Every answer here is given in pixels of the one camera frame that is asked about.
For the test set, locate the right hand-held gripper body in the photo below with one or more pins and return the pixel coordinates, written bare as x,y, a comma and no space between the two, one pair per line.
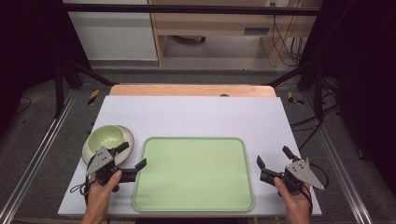
303,174

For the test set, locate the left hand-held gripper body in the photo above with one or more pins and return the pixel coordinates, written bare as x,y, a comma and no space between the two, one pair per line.
100,161

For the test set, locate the cream plate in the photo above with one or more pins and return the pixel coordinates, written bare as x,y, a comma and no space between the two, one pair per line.
127,140

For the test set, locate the green bowl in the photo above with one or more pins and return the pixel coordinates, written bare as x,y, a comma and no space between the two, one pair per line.
106,137

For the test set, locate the person's right hand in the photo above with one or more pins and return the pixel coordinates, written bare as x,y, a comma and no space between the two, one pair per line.
294,202

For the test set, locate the person's left hand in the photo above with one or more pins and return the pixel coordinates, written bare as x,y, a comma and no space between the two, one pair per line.
102,191

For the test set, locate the green tray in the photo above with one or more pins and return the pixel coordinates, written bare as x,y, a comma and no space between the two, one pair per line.
193,174

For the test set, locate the yellow black tape marker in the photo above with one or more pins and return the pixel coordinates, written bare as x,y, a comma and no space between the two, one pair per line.
93,97
292,98

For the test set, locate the black metal stand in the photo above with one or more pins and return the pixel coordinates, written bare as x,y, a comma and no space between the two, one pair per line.
317,93
59,90

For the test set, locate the wooden table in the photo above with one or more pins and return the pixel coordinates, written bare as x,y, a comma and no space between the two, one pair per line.
186,90

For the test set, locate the dark curtain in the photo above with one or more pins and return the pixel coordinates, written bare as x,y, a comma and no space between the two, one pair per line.
364,77
28,46

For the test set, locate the white cabinet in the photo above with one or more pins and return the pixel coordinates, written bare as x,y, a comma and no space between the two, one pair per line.
115,34

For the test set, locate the wooden desk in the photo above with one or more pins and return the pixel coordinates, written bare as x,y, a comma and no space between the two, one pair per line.
218,23

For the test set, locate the black horizontal bar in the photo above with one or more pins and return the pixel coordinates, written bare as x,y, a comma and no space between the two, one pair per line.
186,10

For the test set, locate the metal floor rail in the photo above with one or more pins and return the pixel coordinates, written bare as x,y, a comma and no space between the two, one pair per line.
43,140
339,161

